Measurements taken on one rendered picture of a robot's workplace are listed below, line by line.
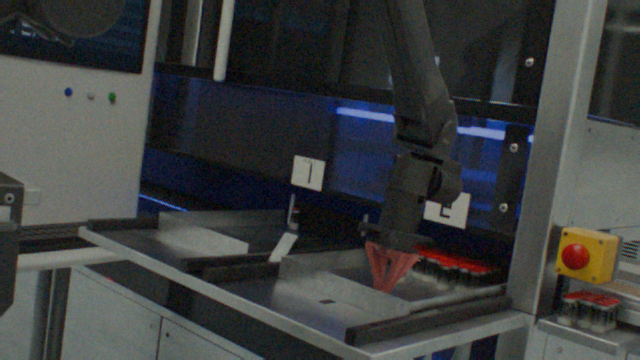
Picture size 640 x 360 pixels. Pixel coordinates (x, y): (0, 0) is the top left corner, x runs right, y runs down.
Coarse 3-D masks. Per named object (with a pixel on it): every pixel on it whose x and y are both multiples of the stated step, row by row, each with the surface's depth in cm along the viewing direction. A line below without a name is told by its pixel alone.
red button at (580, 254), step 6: (570, 246) 107; (576, 246) 107; (582, 246) 107; (564, 252) 108; (570, 252) 107; (576, 252) 107; (582, 252) 106; (588, 252) 107; (564, 258) 108; (570, 258) 107; (576, 258) 107; (582, 258) 106; (588, 258) 107; (564, 264) 108; (570, 264) 107; (576, 264) 107; (582, 264) 106
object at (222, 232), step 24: (168, 216) 137; (192, 216) 144; (216, 216) 149; (240, 216) 154; (264, 216) 159; (192, 240) 132; (216, 240) 127; (240, 240) 123; (264, 240) 143; (312, 240) 133; (336, 240) 139; (360, 240) 144
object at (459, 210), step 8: (456, 200) 125; (464, 200) 123; (432, 208) 128; (448, 208) 126; (456, 208) 124; (464, 208) 123; (424, 216) 129; (432, 216) 128; (456, 216) 124; (464, 216) 123; (456, 224) 124; (464, 224) 123
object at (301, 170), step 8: (296, 160) 151; (304, 160) 149; (312, 160) 148; (296, 168) 151; (304, 168) 149; (312, 168) 147; (320, 168) 146; (296, 176) 150; (304, 176) 149; (312, 176) 147; (320, 176) 146; (296, 184) 150; (304, 184) 149; (312, 184) 147; (320, 184) 146
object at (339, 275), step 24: (288, 264) 115; (312, 264) 122; (336, 264) 126; (360, 264) 132; (312, 288) 112; (336, 288) 108; (360, 288) 105; (408, 288) 121; (432, 288) 123; (480, 288) 114; (504, 288) 119; (384, 312) 102; (408, 312) 99
